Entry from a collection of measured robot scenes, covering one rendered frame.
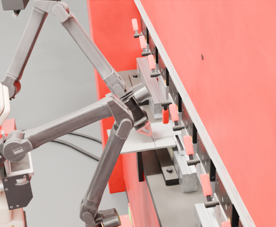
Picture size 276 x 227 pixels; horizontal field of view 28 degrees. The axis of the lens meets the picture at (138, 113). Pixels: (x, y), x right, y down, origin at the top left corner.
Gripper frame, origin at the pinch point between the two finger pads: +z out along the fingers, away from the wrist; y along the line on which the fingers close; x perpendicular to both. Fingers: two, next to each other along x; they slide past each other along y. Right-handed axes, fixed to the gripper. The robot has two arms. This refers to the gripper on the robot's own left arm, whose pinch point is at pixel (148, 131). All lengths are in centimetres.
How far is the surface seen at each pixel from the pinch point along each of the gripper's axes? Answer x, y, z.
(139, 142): 4.9, -5.0, -1.0
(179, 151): -7.9, -13.8, 6.9
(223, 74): -37, -75, -54
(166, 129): -6.4, 1.5, 4.6
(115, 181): 52, 84, 77
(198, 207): -6.6, -46.0, 8.3
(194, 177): -8.5, -26.1, 11.9
